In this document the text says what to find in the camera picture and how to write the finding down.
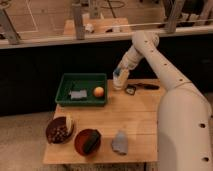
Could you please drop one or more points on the orange fruit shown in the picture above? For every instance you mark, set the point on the orange fruit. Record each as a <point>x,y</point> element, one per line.
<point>98,92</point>

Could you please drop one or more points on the banana slice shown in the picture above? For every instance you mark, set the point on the banana slice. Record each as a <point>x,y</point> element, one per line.
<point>69,123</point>

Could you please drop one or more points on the red bowl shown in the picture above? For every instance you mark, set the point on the red bowl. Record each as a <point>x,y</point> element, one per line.
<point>80,139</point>

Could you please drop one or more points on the blue sponge in tray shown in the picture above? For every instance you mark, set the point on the blue sponge in tray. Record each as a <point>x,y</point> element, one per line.
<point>78,95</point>

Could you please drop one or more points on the dark green sponge block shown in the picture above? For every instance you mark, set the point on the dark green sponge block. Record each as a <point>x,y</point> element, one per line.
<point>91,142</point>

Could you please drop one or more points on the black peeler tool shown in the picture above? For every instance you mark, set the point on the black peeler tool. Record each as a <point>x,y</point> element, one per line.
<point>131,88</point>

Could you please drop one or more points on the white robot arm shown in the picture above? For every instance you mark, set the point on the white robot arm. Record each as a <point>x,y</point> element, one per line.
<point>183,114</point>

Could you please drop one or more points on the wooden background table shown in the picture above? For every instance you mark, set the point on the wooden background table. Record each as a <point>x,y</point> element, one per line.
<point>99,26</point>

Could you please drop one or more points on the crumpled blue cloth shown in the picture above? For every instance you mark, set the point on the crumpled blue cloth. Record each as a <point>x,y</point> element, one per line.
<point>119,143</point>

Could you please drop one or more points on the white cup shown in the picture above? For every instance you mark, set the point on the white cup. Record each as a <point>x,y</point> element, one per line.
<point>119,82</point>

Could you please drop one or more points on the dark brown bowl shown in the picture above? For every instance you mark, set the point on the dark brown bowl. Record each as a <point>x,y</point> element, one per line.
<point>56,131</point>

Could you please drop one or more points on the green plastic tray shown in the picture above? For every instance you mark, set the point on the green plastic tray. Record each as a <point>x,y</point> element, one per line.
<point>81,81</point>

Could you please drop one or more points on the wooden folding table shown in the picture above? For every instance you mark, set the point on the wooden folding table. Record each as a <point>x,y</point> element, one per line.
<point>135,115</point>

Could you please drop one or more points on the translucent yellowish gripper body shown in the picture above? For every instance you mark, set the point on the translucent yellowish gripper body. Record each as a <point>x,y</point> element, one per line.
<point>117,72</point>

